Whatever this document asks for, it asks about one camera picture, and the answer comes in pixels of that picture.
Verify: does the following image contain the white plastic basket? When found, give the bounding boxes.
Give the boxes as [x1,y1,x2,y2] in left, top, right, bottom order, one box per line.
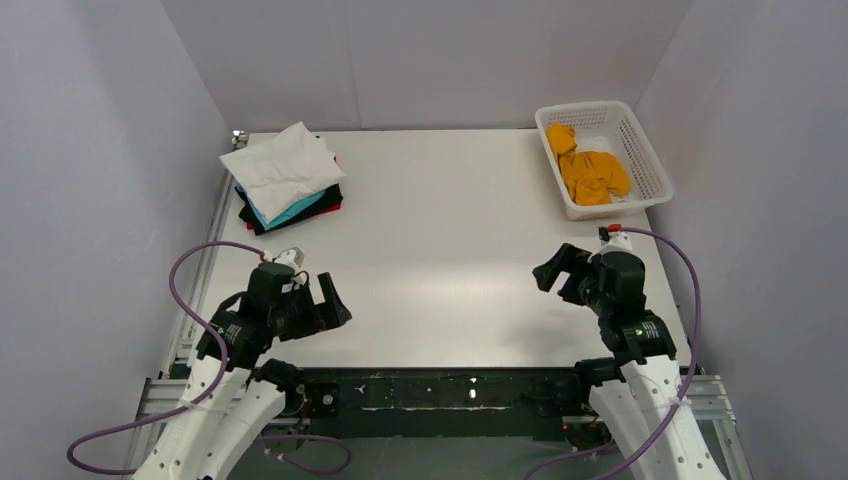
[535,101,674,220]

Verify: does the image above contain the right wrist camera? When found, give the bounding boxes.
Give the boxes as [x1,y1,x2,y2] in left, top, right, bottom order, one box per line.
[596,224,633,256]

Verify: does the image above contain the red folded t shirt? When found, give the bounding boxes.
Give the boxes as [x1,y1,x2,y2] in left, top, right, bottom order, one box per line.
[246,155,343,232]

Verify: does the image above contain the yellow t shirt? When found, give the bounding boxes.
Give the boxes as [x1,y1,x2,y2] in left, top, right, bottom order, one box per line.
[546,123,632,206]

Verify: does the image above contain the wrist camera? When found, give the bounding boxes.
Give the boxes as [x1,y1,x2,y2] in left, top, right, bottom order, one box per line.
[261,247,309,291]
[596,224,633,256]

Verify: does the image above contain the black folded t shirt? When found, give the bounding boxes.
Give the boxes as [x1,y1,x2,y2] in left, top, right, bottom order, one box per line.
[237,184,344,237]

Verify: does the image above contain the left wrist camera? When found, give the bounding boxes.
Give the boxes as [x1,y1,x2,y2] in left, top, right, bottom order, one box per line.
[261,247,309,291]

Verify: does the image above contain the cyan folded t shirt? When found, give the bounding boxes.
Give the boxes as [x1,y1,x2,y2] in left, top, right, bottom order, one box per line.
[235,185,329,232]

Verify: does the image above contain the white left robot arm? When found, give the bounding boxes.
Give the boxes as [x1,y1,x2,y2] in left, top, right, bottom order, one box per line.
[132,261,352,479]

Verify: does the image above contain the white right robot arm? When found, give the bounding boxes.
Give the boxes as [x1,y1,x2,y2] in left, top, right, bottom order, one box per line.
[533,244,723,479]

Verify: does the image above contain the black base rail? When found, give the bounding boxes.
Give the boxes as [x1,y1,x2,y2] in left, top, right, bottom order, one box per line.
[267,367,611,448]

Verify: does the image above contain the white folded t shirt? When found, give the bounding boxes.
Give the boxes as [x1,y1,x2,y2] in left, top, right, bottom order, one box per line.
[220,122,346,222]

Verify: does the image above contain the aluminium table frame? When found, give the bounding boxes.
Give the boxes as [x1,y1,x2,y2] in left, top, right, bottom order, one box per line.
[122,130,250,480]

